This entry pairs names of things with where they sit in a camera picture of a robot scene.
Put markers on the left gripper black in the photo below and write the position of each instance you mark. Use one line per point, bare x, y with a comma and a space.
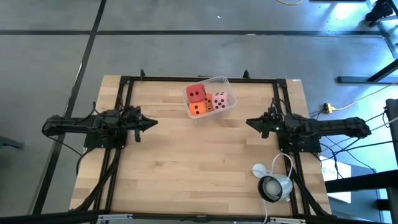
133, 124

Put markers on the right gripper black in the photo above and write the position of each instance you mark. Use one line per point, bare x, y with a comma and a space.
272, 126

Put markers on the large pink foam die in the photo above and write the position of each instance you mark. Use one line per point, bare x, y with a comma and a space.
220, 100

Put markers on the clear plastic bin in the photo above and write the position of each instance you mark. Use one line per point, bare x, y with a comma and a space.
228, 85

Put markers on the large red foam die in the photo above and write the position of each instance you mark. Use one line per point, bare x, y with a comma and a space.
196, 92

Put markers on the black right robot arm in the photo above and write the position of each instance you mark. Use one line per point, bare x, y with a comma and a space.
326, 127

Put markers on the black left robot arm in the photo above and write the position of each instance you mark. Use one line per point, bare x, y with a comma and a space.
77, 126

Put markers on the yellow power strip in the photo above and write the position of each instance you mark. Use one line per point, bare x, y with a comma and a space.
328, 108

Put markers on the white cardboard box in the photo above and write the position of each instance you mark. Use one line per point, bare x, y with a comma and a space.
335, 169

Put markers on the black desk leg base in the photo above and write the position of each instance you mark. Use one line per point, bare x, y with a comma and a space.
357, 79

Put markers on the black metal beam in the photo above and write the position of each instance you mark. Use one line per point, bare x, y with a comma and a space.
357, 183

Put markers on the grey chair leg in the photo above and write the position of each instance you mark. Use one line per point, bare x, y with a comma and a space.
9, 143

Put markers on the person's foot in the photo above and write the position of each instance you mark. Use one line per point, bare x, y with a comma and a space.
379, 11

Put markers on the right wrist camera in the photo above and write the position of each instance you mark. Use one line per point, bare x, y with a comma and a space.
273, 113

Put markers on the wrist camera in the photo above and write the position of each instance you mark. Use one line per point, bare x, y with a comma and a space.
132, 110
273, 113

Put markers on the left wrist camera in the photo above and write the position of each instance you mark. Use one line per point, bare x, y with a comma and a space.
132, 110

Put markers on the black aluminium table frame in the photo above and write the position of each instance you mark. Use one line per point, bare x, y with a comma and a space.
155, 77

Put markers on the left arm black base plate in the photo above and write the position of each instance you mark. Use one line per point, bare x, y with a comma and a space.
93, 143

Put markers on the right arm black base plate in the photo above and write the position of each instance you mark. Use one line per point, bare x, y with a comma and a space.
311, 148

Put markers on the white security camera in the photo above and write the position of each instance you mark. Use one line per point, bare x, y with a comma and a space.
275, 186

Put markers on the black metal post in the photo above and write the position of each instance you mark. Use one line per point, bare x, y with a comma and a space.
392, 140

